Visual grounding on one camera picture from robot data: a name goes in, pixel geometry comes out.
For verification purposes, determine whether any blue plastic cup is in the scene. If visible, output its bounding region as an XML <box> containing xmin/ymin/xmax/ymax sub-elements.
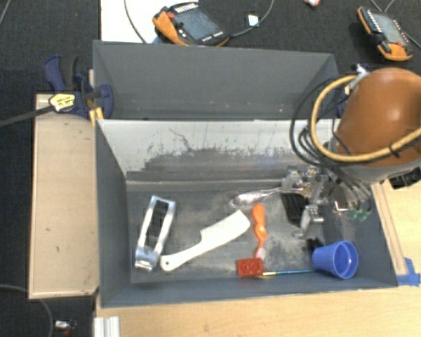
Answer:
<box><xmin>311</xmin><ymin>239</ymin><xmax>359</xmax><ymax>280</ymax></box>

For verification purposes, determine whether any thin blue paintbrush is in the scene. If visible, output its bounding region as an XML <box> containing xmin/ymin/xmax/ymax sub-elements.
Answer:
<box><xmin>261</xmin><ymin>268</ymin><xmax>315</xmax><ymax>277</ymax></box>

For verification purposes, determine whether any white plastic comb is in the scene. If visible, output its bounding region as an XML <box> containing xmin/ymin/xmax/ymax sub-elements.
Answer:
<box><xmin>159</xmin><ymin>209</ymin><xmax>251</xmax><ymax>272</ymax></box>

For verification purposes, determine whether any red toy brick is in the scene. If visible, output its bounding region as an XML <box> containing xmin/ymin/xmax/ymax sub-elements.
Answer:
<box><xmin>236</xmin><ymin>257</ymin><xmax>265</xmax><ymax>278</ymax></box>

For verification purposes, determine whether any orange toothbrush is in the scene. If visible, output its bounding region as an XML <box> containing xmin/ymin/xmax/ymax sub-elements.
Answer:
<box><xmin>250</xmin><ymin>203</ymin><xmax>269</xmax><ymax>260</ymax></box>

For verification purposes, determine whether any silver metal spoon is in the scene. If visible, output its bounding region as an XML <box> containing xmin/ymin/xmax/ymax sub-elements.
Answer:
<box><xmin>228</xmin><ymin>186</ymin><xmax>286</xmax><ymax>210</ymax></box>

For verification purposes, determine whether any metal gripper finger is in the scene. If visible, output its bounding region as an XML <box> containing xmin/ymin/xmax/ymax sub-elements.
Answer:
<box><xmin>293</xmin><ymin>204</ymin><xmax>326</xmax><ymax>240</ymax></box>
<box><xmin>281</xmin><ymin>176</ymin><xmax>312</xmax><ymax>197</ymax></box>

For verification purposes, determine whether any silver metal hinged tool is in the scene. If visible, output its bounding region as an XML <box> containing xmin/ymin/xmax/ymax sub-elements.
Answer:
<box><xmin>134</xmin><ymin>194</ymin><xmax>178</xmax><ymax>272</ymax></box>

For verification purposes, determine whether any black cylinder on white bracket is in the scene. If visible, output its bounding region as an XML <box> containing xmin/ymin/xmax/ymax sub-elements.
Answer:
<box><xmin>388</xmin><ymin>162</ymin><xmax>421</xmax><ymax>190</ymax></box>

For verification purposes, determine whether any grey metal bin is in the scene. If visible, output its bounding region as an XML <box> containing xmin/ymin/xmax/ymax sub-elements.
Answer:
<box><xmin>92</xmin><ymin>39</ymin><xmax>399</xmax><ymax>309</ymax></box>

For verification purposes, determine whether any pale wood board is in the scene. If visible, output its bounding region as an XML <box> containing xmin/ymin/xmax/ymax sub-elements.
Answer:
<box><xmin>27</xmin><ymin>93</ymin><xmax>101</xmax><ymax>300</ymax></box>

